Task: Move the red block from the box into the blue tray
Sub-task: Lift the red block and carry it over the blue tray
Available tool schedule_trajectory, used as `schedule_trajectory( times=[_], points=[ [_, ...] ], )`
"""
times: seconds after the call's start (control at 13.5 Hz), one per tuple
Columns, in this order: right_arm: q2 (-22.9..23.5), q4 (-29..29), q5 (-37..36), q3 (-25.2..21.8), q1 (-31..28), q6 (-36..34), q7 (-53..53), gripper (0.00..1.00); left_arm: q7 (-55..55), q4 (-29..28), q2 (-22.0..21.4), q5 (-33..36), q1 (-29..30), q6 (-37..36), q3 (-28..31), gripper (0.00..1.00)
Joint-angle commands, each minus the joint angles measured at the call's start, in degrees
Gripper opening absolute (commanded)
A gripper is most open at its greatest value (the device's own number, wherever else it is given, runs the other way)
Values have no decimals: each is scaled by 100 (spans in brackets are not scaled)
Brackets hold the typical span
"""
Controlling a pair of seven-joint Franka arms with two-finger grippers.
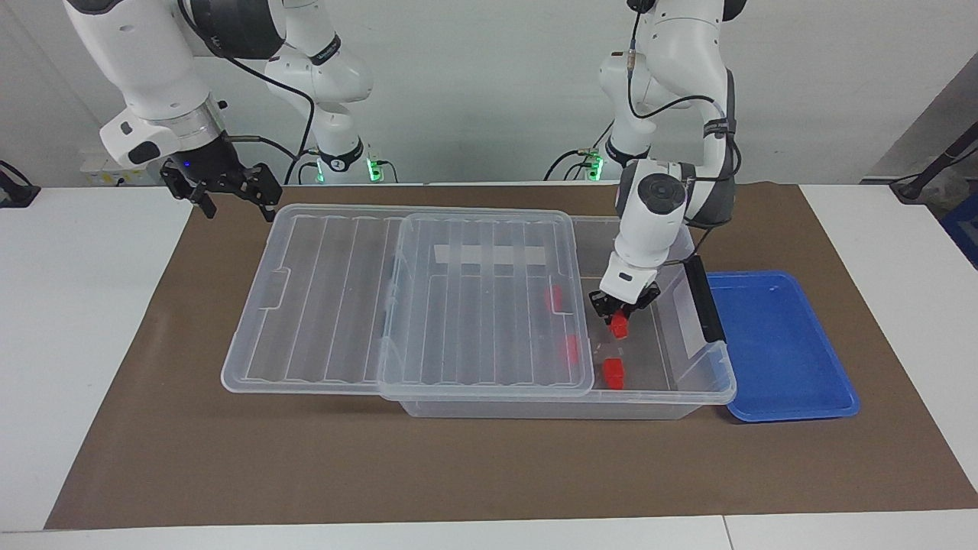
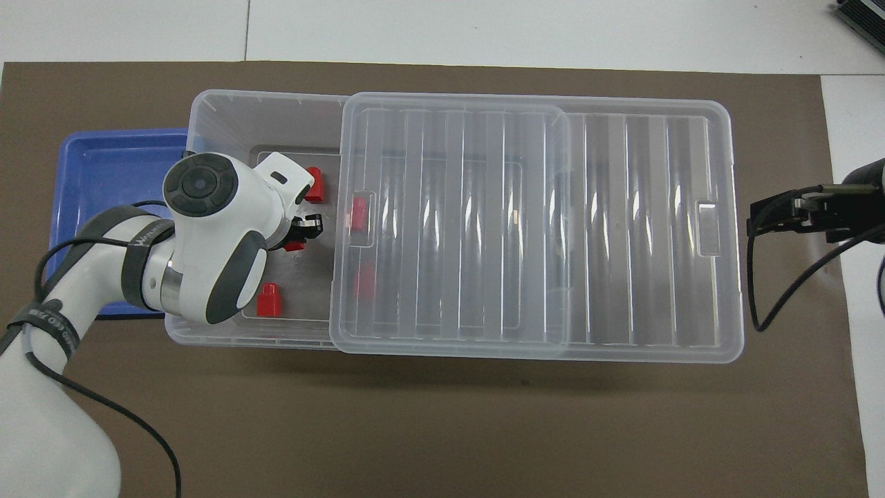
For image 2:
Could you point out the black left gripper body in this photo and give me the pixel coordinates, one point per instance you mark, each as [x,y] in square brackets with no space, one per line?
[287,234]

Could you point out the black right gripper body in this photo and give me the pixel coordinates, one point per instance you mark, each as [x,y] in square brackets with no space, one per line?
[864,197]

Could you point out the red toy block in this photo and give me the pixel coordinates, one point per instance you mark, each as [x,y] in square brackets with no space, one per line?
[269,301]
[295,245]
[357,211]
[315,185]
[364,281]

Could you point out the clear plastic box lid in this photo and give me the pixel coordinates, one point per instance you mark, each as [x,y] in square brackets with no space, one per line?
[643,228]

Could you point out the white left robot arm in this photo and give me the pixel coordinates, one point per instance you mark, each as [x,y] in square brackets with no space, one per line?
[207,228]

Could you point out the clear plastic storage box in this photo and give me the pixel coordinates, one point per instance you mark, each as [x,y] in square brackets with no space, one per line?
[228,117]

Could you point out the blue plastic tray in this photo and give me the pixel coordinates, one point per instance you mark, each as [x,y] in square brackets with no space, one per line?
[104,173]

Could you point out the grey ribbed metal device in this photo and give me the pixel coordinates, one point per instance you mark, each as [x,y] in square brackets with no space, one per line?
[868,17]

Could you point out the brown table mat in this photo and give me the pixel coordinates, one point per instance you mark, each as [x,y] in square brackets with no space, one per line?
[484,429]

